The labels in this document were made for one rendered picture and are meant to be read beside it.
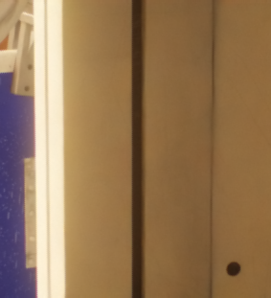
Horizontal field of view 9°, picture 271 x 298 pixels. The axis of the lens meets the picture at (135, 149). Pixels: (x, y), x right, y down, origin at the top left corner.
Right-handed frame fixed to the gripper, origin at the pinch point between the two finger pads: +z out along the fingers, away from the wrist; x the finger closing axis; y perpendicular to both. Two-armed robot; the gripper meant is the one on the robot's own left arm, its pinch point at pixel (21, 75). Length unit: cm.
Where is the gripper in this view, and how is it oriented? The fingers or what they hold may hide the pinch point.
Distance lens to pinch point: 198.8
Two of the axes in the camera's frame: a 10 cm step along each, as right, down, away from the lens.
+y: -8.7, -0.6, -4.9
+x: 4.7, 2.0, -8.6
